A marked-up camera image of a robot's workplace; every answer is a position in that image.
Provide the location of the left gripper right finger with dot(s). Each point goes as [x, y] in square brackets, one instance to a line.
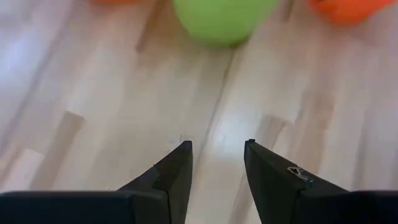
[280, 196]

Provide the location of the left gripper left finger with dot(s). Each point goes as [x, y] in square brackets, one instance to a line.
[149, 202]

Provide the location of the green plastic halloween bucket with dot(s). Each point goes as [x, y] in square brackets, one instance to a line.
[224, 20]

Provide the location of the orange plastic halloween bucket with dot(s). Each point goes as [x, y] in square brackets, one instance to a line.
[348, 9]
[115, 1]

